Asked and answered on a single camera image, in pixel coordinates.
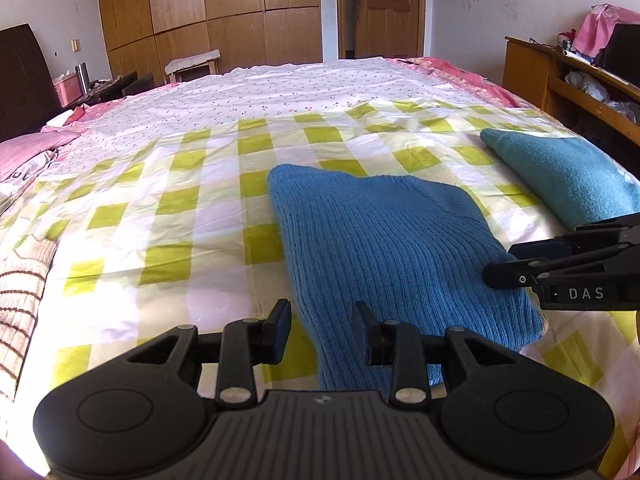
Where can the wooden wardrobe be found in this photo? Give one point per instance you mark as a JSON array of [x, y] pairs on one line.
[[215, 10]]

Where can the green checked bed sheet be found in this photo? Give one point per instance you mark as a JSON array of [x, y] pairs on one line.
[[200, 240]]

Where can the dark nightstand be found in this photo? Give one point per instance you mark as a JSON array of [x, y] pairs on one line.
[[117, 87]]

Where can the beige striped sweater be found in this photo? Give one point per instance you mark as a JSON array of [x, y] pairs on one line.
[[22, 300]]

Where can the pink pillow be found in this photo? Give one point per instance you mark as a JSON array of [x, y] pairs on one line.
[[30, 147]]

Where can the black monitor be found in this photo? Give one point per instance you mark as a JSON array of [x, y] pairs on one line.
[[622, 52]]

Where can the pink bed cover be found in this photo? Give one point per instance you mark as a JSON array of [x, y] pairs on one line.
[[470, 82]]

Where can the white plastic bag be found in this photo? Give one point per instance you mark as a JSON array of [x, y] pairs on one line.
[[587, 84]]

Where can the wooden stool with white cushion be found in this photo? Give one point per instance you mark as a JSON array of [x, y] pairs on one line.
[[192, 62]]

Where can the metal thermos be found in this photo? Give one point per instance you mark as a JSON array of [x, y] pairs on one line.
[[82, 77]]

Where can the pink storage box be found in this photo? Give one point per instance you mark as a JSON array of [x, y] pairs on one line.
[[65, 91]]

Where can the teal folded towel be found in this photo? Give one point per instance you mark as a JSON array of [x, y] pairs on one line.
[[565, 175]]

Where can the pink cloth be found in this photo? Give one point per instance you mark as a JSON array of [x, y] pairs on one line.
[[595, 27]]

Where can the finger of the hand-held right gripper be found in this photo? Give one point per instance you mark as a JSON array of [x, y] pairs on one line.
[[540, 250], [505, 275]]

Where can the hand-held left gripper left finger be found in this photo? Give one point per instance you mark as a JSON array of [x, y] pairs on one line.
[[283, 330]]

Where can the wooden door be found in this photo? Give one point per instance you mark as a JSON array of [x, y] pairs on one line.
[[385, 5]]

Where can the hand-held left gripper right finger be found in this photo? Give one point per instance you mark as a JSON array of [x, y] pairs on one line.
[[361, 332]]

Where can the wall switch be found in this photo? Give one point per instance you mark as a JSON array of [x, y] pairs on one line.
[[75, 45]]

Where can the white floral bed sheet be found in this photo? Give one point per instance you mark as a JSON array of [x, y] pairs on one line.
[[280, 95]]

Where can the wooden desk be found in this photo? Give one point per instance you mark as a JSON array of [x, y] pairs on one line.
[[525, 75]]

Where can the dark wooden headboard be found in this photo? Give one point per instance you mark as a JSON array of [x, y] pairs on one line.
[[22, 80]]

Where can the blue knit sweater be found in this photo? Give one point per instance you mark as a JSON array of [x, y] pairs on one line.
[[390, 240]]

